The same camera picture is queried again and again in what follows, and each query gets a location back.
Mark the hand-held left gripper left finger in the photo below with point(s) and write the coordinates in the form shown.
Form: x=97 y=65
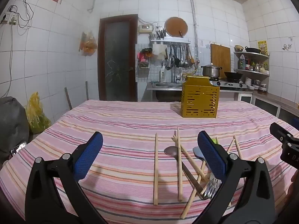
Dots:
x=90 y=154

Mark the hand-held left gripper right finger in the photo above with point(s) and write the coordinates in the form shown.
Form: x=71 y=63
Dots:
x=211 y=156

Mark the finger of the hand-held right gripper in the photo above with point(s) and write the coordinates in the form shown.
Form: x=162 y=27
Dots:
x=279 y=130

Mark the grey spatula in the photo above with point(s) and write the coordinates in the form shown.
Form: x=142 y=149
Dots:
x=198 y=154

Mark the wooden chopstick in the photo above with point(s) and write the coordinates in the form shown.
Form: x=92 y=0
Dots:
x=193 y=191
x=179 y=168
x=189 y=156
x=238 y=147
x=230 y=145
x=155 y=168

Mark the metal fork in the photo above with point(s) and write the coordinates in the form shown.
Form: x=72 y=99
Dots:
x=210 y=187

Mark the metal spoon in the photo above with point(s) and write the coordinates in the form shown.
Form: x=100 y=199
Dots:
x=170 y=151

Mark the yellow perforated utensil holder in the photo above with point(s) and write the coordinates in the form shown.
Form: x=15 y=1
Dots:
x=198 y=100

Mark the row of hanging kitchen utensils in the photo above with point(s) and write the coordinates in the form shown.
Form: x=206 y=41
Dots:
x=181 y=56

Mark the small green utensil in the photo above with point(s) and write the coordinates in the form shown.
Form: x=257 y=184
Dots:
x=213 y=141

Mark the glass door cabinets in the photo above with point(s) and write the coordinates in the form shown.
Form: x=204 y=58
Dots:
x=264 y=103

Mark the pink striped tablecloth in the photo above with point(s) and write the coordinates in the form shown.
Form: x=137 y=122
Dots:
x=116 y=126

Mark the wooden sticks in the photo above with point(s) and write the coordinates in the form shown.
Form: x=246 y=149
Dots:
x=68 y=98

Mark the white corner shelf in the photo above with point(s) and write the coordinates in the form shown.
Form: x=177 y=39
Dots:
x=252 y=70

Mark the yellow plastic bag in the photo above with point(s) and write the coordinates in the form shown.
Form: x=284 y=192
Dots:
x=37 y=114

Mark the steel gas stove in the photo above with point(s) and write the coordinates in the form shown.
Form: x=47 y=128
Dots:
x=230 y=84

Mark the black wok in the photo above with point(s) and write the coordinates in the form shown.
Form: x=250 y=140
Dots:
x=233 y=75

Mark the smartphone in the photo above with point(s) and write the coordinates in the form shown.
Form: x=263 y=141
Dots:
x=18 y=148

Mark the grey cushion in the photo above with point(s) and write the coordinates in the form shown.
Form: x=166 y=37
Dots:
x=11 y=126

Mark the steel sink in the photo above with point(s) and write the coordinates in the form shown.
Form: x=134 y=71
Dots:
x=167 y=84

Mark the black pan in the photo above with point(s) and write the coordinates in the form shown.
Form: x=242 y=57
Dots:
x=252 y=50

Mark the steel cooking pot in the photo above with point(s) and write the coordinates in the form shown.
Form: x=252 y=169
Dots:
x=211 y=71

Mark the metal faucet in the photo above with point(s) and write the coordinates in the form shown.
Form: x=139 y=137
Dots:
x=176 y=75

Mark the tan bowl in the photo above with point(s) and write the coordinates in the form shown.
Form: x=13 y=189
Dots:
x=238 y=48

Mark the wooden cutting board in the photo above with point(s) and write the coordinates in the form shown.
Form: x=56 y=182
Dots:
x=220 y=58

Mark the white bottle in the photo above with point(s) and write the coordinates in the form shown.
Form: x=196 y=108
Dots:
x=162 y=74

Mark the brown frosted glass door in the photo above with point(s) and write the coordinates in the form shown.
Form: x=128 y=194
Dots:
x=116 y=58

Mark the orange plastic bag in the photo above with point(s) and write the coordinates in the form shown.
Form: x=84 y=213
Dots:
x=88 y=44

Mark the metal utensil rack shelf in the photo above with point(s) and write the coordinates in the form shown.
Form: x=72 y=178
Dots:
x=170 y=40

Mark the knife holder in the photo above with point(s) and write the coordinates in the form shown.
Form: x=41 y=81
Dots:
x=160 y=33

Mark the round brown lid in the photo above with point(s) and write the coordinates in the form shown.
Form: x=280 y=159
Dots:
x=175 y=26

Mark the white power strip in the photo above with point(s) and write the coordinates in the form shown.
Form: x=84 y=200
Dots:
x=9 y=18

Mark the yellow wall poster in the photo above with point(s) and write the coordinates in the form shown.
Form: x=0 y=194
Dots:
x=262 y=47

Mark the wall stickers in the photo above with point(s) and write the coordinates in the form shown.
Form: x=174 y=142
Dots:
x=287 y=44

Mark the grey wall pipe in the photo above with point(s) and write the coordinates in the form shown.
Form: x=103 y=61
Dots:
x=194 y=23

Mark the beige wall controller box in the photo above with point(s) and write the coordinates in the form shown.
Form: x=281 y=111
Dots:
x=144 y=29

